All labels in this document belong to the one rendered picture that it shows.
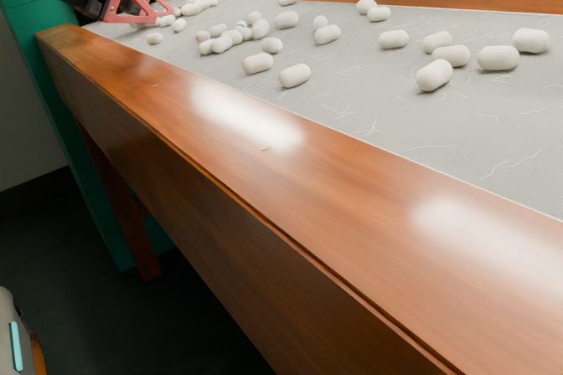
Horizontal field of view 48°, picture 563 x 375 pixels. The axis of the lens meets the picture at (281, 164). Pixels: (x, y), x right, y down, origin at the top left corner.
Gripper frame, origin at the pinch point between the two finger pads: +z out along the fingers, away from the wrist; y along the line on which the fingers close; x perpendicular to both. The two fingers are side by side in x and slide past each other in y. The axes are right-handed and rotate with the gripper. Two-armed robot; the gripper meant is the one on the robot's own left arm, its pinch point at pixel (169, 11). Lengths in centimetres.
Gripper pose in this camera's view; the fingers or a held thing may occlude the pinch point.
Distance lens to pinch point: 142.0
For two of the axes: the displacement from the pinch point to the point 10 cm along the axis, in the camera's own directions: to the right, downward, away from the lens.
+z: 8.4, 2.4, 4.9
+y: -4.4, -2.4, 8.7
